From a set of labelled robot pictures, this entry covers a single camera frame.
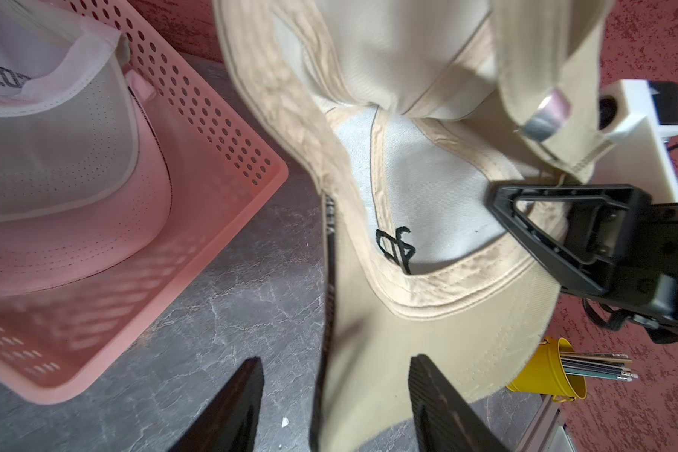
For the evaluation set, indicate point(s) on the beige baseball cap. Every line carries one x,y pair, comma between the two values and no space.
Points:
407,114

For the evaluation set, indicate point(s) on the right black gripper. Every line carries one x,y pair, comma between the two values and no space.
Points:
619,255

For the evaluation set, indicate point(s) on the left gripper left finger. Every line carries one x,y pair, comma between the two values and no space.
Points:
229,422

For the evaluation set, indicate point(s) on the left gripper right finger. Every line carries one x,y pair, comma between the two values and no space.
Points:
443,420

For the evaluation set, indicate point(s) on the white pink baseball cap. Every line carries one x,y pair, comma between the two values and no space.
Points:
83,181

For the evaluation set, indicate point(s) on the yellow pencil cup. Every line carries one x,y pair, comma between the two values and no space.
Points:
544,374

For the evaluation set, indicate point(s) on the pink plastic basket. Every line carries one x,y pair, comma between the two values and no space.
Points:
55,343

